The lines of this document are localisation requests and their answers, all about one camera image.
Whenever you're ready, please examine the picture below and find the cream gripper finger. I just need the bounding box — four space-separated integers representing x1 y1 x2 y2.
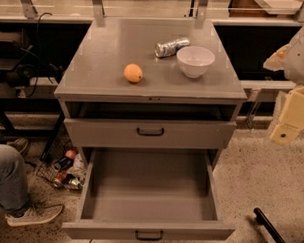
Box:
269 86 304 145
263 44 289 72

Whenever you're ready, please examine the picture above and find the orange fruit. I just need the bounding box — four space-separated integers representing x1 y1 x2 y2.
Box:
124 64 143 83

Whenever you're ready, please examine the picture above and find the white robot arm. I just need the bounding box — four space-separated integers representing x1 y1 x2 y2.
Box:
263 24 304 145

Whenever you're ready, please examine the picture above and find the closed grey upper drawer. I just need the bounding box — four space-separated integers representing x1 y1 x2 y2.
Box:
64 119 236 149

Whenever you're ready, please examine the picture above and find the grey drawer cabinet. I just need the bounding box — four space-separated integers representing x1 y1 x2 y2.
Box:
55 17 246 166

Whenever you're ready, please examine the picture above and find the open grey middle drawer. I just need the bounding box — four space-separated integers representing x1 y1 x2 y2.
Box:
62 148 234 241

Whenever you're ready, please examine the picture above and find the white bowl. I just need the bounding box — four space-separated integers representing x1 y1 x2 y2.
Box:
176 46 215 78

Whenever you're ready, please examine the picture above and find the crushed silver can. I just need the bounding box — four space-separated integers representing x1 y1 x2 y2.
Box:
154 37 191 58

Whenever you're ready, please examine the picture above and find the black chair leg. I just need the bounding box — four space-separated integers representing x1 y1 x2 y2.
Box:
252 207 304 243

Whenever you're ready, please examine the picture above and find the grey sneaker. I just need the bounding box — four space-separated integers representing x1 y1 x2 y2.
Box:
6 204 63 227

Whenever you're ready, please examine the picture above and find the person leg in jeans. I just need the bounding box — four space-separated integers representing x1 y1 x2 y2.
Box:
0 144 30 218

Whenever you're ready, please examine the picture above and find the black cable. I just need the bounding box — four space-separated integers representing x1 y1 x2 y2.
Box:
12 11 64 100

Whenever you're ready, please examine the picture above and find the wire basket with items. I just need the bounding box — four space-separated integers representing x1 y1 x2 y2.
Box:
37 149 87 191

